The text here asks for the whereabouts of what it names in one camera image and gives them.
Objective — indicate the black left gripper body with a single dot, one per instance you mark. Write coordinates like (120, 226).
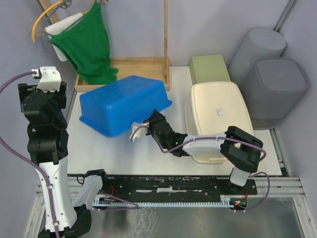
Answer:
(60, 99)

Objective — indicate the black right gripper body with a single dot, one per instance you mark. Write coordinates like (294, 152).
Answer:
(151, 121)

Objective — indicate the blue plastic tub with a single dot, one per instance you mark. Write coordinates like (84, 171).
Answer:
(113, 108)

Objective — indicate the cream plastic basket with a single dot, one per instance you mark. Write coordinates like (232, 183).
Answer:
(214, 106)

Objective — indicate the pale green plastic tray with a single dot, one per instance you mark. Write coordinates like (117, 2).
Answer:
(208, 68)

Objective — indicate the grey slotted laundry basket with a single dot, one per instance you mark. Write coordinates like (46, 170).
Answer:
(271, 89)

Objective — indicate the grey round plastic bin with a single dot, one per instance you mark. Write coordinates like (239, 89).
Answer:
(259, 43)

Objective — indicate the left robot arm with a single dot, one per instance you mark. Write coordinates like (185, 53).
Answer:
(47, 146)

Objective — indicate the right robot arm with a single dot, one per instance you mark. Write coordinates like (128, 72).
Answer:
(241, 149)

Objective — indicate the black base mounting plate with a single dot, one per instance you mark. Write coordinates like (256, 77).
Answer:
(127, 184)

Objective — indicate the green cloth garment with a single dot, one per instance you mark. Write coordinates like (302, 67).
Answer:
(86, 47)

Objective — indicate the white towel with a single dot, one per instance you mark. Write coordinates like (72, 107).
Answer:
(58, 27)

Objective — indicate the yellow clothes hanger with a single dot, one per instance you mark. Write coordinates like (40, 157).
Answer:
(34, 31)

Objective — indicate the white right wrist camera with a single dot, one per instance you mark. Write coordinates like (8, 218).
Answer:
(138, 130)

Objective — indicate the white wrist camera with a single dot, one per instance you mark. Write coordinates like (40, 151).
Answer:
(50, 79)
(138, 130)

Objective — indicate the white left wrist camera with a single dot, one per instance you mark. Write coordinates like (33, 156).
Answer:
(50, 79)

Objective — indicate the wooden frame tray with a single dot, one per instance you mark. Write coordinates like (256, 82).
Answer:
(154, 68)

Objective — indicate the light blue cable duct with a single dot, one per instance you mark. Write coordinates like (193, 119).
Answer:
(168, 199)

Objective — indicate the wooden slanted post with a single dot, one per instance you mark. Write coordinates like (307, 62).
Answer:
(44, 5)

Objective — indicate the wooden upright post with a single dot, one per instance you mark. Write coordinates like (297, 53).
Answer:
(165, 14)

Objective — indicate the aluminium frame rail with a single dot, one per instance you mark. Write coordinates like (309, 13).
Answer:
(279, 187)

